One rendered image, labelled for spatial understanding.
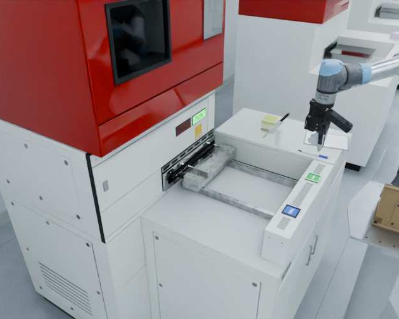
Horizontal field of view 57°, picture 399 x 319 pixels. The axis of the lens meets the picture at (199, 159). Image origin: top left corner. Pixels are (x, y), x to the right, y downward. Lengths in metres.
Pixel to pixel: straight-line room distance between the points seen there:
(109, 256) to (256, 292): 0.59
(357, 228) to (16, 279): 2.01
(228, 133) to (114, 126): 0.82
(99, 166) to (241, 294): 0.74
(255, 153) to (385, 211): 0.64
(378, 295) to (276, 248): 0.76
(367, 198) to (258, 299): 0.70
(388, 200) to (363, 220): 0.15
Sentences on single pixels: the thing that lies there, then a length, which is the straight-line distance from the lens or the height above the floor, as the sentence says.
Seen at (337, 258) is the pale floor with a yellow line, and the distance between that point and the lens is 2.71.
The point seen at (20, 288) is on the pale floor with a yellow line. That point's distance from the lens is 2.62.
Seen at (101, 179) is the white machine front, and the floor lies 1.11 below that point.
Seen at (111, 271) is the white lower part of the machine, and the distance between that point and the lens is 1.63.
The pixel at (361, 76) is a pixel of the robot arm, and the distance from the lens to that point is 1.48.
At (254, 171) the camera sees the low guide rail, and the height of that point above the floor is 0.84.
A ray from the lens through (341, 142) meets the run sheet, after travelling 1.95.
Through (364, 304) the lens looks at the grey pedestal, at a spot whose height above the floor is 0.32.
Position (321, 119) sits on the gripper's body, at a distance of 1.48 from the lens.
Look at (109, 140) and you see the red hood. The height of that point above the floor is 1.27.
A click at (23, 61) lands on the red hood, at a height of 1.50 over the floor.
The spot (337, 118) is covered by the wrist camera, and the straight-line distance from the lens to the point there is 1.48.
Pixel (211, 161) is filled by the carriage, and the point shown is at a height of 0.88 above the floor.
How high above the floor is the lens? 1.85
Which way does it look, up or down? 32 degrees down
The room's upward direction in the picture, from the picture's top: straight up
